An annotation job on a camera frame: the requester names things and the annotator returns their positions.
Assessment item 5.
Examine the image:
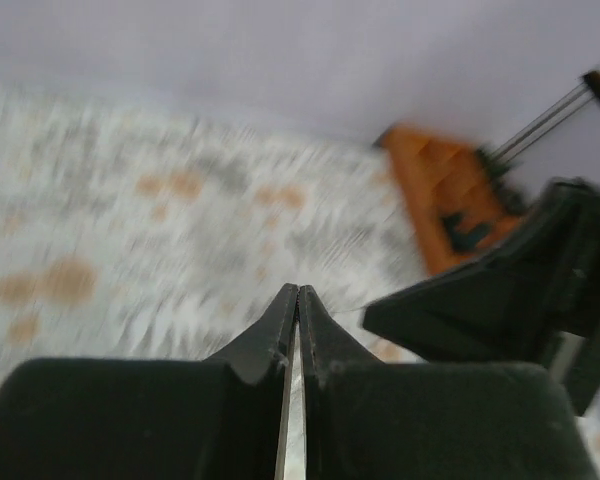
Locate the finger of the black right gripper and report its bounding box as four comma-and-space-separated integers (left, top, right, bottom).
362, 181, 585, 362

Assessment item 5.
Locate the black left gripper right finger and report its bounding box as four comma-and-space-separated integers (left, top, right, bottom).
297, 286, 597, 479

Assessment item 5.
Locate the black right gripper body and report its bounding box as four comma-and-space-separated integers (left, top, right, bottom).
539, 178, 600, 416

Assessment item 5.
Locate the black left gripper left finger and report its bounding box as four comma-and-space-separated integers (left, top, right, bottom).
0, 284, 298, 479

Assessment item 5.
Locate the crystal drop silver necklace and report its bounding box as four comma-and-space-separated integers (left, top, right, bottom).
329, 299, 371, 317

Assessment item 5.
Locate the orange wooden divided tray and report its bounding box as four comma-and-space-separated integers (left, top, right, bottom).
377, 124, 522, 275

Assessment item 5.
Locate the floral patterned tablecloth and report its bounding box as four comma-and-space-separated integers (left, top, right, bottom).
0, 88, 600, 479

